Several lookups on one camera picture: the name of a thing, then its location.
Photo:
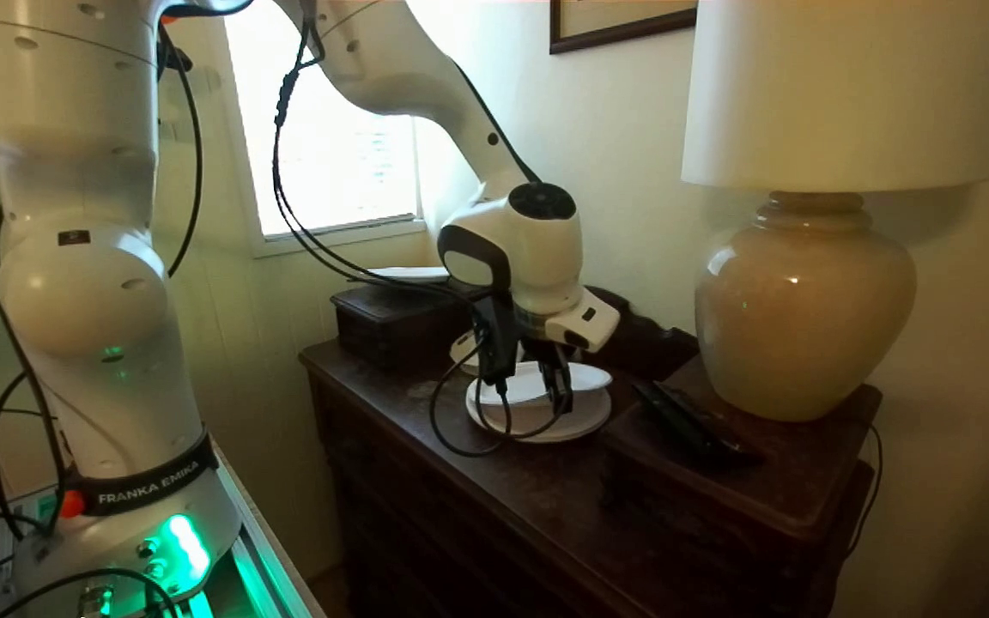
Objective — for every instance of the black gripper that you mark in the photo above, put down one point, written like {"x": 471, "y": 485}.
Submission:
{"x": 502, "y": 338}

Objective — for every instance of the white plate on box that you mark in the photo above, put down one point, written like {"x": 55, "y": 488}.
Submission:
{"x": 411, "y": 277}

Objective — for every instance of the dark framed picture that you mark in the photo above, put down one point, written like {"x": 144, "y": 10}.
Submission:
{"x": 602, "y": 21}

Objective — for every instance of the beige ceramic table lamp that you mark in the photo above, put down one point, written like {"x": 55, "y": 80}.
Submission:
{"x": 817, "y": 105}

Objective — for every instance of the black remote control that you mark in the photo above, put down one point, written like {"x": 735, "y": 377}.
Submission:
{"x": 689, "y": 431}

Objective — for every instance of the dark wooden dresser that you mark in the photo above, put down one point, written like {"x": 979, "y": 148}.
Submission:
{"x": 449, "y": 524}

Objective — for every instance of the dark wooden box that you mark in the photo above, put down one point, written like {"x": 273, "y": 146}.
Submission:
{"x": 396, "y": 326}

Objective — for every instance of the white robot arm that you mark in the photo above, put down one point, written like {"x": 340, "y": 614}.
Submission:
{"x": 141, "y": 516}

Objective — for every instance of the white plate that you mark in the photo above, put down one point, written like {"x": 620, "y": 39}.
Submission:
{"x": 525, "y": 412}
{"x": 411, "y": 277}

